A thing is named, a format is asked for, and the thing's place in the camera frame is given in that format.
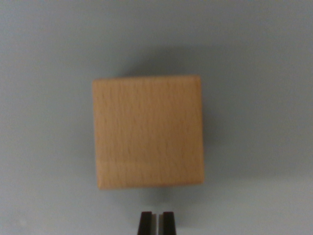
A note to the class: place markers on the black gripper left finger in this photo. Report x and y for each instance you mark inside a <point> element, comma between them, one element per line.
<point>145,225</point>

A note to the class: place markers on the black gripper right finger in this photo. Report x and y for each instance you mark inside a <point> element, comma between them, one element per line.
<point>168,225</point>

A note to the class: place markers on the light wooden cube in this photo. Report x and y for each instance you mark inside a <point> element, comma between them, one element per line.
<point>148,132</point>

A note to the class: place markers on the grey plastic tray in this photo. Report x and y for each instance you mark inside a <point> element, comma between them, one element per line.
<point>44,110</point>

